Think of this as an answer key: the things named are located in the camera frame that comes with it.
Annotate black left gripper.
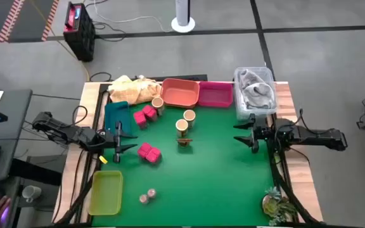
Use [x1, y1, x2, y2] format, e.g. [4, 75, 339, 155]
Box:
[97, 121, 138, 164]

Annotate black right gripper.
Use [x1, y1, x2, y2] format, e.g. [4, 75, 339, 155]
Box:
[233, 113, 277, 155]

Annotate clear plastic storage box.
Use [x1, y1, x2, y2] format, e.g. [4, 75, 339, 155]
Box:
[233, 66, 278, 121]

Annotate teal plastic bin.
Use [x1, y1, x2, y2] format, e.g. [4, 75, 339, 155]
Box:
[104, 101, 132, 136]

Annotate grey cloth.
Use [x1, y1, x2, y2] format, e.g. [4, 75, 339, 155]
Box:
[236, 68, 276, 110]

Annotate magenta plastic bin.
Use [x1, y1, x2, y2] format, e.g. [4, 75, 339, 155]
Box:
[197, 81, 234, 108]

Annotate yellow checked cloth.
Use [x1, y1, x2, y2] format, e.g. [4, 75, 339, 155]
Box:
[107, 75, 163, 106]

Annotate yellow-green plastic bin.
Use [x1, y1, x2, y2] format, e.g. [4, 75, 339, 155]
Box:
[87, 170, 124, 217]

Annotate green table mat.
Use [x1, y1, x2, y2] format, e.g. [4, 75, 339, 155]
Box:
[92, 101, 277, 227]

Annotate orange plastic bin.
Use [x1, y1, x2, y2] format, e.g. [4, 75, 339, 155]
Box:
[160, 78, 201, 110]

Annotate potted succulent plant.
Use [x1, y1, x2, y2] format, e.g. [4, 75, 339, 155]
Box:
[261, 186, 297, 227]

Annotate black desk base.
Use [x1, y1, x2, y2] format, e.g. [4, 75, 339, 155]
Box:
[10, 155, 66, 187]

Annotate white mug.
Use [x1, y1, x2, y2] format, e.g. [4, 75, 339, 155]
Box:
[21, 185, 42, 203]

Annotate grey desk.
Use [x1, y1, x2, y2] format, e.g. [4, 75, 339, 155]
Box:
[0, 89, 34, 228]

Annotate black crate with red top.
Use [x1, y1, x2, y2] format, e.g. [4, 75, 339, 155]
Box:
[62, 1, 96, 63]

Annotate white fan base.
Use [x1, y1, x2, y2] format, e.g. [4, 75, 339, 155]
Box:
[170, 0, 196, 34]

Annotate black table frame rail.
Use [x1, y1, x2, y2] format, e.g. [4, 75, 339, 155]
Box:
[266, 113, 321, 226]
[54, 82, 111, 226]

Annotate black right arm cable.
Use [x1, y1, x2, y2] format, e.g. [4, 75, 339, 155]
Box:
[298, 108, 337, 136]

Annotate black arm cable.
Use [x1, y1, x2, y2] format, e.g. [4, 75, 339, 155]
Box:
[298, 108, 337, 136]
[71, 105, 89, 127]

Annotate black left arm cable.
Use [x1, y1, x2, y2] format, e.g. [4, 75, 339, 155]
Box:
[71, 105, 89, 127]

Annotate black looped floor cable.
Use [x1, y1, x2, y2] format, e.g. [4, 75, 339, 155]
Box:
[89, 72, 113, 83]

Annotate yellow cable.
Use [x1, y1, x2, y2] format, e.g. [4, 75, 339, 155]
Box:
[27, 0, 91, 82]

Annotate white floor cable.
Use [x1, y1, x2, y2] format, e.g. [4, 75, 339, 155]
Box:
[92, 0, 172, 32]

